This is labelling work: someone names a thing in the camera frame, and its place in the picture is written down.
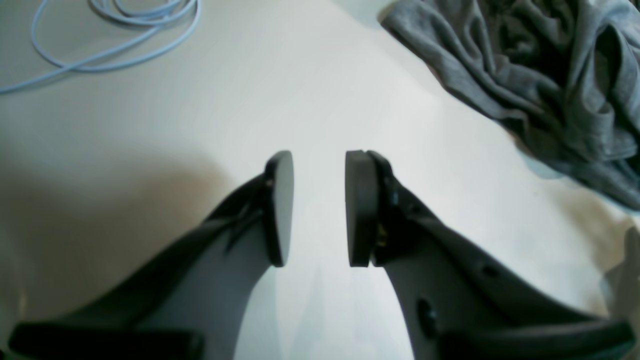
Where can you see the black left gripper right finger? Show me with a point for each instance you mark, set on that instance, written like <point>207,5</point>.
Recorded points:
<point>458,302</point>

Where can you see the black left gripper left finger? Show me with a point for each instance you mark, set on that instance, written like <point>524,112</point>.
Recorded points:
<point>189,301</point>

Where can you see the grey t-shirt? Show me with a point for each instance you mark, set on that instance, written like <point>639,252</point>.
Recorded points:
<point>561,75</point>

